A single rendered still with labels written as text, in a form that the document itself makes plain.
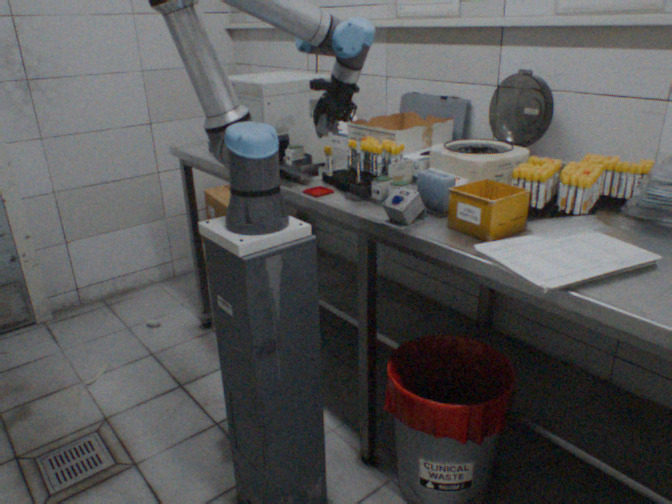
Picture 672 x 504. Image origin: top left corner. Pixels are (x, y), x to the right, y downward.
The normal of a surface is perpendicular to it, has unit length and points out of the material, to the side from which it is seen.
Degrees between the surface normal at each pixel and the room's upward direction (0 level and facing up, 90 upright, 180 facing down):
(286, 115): 90
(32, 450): 0
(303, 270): 90
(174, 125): 90
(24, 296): 90
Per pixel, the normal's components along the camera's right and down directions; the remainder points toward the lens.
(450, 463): -0.09, 0.45
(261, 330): 0.63, 0.29
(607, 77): -0.77, 0.27
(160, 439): -0.03, -0.92
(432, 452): -0.43, 0.43
